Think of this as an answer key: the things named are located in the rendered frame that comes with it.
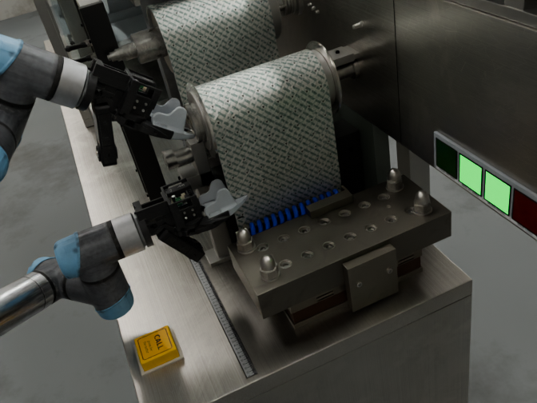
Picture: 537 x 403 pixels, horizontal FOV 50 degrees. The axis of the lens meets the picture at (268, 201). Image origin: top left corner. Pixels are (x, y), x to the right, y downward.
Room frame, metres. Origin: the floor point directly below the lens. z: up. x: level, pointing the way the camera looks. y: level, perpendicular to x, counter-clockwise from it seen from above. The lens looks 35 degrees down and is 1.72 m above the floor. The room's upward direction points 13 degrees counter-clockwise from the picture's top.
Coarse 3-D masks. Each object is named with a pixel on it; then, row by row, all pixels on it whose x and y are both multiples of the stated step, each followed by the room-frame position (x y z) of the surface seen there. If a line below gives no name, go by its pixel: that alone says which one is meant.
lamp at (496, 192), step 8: (488, 176) 0.67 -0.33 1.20; (488, 184) 0.67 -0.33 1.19; (496, 184) 0.66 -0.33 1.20; (504, 184) 0.64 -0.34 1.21; (488, 192) 0.67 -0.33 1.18; (496, 192) 0.66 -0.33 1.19; (504, 192) 0.64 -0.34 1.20; (488, 200) 0.67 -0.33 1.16; (496, 200) 0.66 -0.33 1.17; (504, 200) 0.64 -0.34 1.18; (504, 208) 0.64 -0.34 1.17
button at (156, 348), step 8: (160, 328) 0.80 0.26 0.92; (168, 328) 0.79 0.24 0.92; (144, 336) 0.79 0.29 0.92; (152, 336) 0.78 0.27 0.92; (160, 336) 0.78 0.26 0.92; (168, 336) 0.77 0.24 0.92; (136, 344) 0.77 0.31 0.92; (144, 344) 0.77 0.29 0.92; (152, 344) 0.76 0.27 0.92; (160, 344) 0.76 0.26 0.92; (168, 344) 0.75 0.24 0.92; (144, 352) 0.75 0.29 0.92; (152, 352) 0.74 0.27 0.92; (160, 352) 0.74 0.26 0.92; (168, 352) 0.73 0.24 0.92; (176, 352) 0.74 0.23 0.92; (144, 360) 0.73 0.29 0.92; (152, 360) 0.72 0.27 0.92; (160, 360) 0.73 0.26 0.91; (168, 360) 0.73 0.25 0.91; (144, 368) 0.72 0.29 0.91; (152, 368) 0.72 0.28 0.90
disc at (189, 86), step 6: (186, 84) 1.01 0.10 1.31; (192, 84) 0.98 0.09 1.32; (186, 90) 1.03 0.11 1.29; (192, 90) 0.97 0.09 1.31; (198, 96) 0.94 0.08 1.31; (198, 102) 0.94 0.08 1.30; (204, 108) 0.92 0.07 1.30; (204, 114) 0.92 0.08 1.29; (210, 126) 0.91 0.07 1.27; (210, 132) 0.91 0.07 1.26; (216, 144) 0.91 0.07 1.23; (210, 150) 0.96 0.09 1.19; (216, 150) 0.91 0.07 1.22; (216, 156) 0.93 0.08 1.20
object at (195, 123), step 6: (192, 102) 0.98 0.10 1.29; (186, 108) 0.97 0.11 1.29; (192, 108) 0.96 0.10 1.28; (192, 114) 0.95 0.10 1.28; (198, 114) 0.95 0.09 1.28; (186, 120) 1.00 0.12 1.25; (192, 120) 0.94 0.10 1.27; (198, 120) 0.94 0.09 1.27; (192, 126) 0.96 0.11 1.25; (198, 126) 0.94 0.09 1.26; (198, 132) 0.94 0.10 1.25; (204, 132) 0.94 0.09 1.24; (198, 138) 0.94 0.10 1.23; (204, 138) 0.94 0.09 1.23
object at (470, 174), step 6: (462, 156) 0.73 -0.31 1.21; (462, 162) 0.73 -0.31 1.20; (468, 162) 0.72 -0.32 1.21; (462, 168) 0.73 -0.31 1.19; (468, 168) 0.72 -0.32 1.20; (474, 168) 0.71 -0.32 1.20; (480, 168) 0.69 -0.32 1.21; (462, 174) 0.73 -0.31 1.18; (468, 174) 0.72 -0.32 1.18; (474, 174) 0.71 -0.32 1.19; (480, 174) 0.69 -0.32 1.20; (462, 180) 0.73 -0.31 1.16; (468, 180) 0.72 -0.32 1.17; (474, 180) 0.70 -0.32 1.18; (480, 180) 0.69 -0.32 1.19; (468, 186) 0.72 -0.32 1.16; (474, 186) 0.70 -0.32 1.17; (480, 186) 0.69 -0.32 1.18
